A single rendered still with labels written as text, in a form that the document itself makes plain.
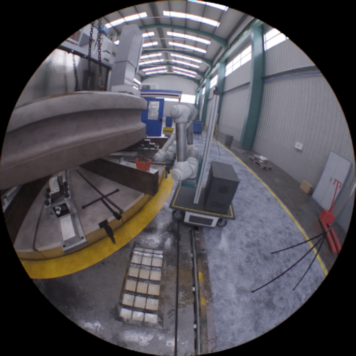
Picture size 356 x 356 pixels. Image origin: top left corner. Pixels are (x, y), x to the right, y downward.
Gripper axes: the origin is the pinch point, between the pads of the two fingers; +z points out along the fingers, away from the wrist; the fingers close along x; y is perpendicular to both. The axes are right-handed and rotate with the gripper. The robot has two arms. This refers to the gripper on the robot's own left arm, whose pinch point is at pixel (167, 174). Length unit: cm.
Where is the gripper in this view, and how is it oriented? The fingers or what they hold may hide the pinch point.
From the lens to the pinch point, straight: 168.3
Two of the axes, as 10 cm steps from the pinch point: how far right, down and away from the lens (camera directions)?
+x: -2.0, 4.5, -8.7
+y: -9.7, -1.9, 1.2
